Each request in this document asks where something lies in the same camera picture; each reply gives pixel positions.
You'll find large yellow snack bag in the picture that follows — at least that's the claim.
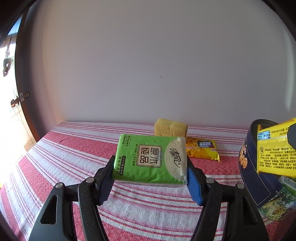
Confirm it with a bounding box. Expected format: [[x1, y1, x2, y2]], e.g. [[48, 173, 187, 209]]
[[257, 118, 295, 178]]

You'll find green tissue pack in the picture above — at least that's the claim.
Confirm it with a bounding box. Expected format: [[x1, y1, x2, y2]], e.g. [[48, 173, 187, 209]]
[[112, 133, 188, 187]]

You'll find yellow snack packet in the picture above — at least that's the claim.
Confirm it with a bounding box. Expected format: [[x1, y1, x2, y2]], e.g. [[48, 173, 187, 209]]
[[186, 137, 220, 162]]

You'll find yellow sponge block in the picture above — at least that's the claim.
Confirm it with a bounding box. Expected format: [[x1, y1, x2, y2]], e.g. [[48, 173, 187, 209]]
[[154, 118, 188, 137]]

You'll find round metal tin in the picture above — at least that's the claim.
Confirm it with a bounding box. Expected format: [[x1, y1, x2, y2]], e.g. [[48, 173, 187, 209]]
[[238, 119, 296, 222]]

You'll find wooden door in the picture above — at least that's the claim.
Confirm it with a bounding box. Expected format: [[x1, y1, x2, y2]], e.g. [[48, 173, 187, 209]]
[[1, 11, 39, 160]]

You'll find brass door knob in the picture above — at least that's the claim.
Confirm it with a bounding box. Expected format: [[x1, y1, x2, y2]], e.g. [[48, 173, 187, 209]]
[[11, 91, 30, 108]]

